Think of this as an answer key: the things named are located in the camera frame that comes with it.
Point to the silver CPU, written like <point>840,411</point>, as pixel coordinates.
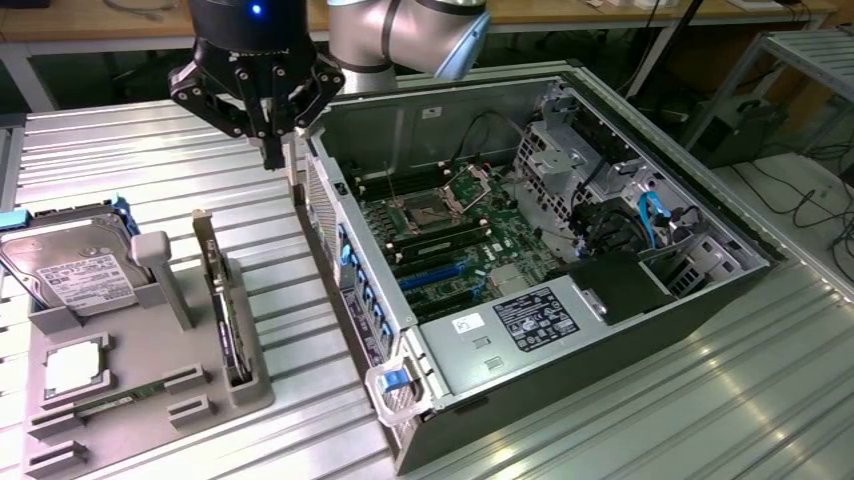
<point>72,367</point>

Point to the grey parts rack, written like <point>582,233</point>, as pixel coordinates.
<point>147,360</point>

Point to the green motherboard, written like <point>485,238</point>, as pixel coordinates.
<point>510,240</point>

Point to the installed green RAM stick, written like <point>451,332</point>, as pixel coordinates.
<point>437,243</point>

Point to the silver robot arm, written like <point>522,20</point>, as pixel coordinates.
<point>374,35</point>

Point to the black expansion slot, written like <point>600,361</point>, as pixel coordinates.
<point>443,300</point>

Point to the metal disk bay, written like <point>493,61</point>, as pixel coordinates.
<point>561,175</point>

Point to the blue disk caddy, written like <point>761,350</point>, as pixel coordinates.
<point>14,220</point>

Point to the wooden desk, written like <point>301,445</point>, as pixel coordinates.
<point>81,22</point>

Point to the grey power supply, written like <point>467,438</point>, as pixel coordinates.
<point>467,362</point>

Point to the thin socket locking lever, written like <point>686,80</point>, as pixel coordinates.
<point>394,187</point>

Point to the black RAM slot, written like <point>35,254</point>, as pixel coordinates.
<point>401,181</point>

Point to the metal slat table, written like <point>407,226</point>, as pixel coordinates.
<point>810,52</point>

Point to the CPU socket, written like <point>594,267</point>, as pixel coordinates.
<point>427,215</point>

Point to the metal socket cover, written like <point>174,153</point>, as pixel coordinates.
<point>470,184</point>

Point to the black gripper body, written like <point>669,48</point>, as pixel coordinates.
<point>250,27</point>

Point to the graphics card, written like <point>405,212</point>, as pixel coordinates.
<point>223,295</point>

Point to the open black PC case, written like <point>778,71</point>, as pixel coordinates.
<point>601,375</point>

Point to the blue expansion slot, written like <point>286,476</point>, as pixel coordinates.
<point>433,277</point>

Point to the blue case latch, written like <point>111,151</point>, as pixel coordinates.
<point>393,383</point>

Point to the black box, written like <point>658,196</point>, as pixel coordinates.
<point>748,132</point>

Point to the loose green RAM stick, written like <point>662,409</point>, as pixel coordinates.
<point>123,395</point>

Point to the hard disk with white label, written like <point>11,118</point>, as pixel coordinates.
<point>74,270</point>

